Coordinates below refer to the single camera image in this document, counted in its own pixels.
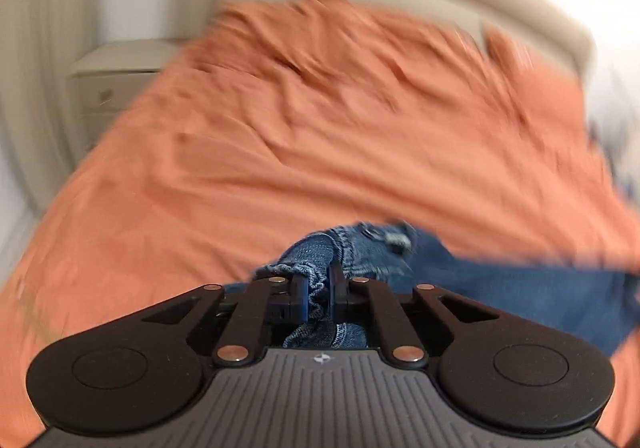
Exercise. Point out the orange bed blanket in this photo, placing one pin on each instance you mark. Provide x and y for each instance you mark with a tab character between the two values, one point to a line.
320	128

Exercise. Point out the orange pillow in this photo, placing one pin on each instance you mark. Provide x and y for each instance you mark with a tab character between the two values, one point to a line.
530	61

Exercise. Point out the beige nightstand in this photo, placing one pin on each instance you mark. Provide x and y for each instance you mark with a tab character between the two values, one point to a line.
117	73

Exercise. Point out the beige curtain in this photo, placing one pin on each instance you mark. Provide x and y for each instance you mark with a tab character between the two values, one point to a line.
45	53

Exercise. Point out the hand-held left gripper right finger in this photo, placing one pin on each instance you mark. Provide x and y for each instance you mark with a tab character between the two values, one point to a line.
334	289

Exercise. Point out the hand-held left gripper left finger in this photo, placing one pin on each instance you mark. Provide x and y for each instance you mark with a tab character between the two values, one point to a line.
302	299

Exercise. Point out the blue denim pants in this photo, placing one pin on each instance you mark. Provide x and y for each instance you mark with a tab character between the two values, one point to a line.
525	293

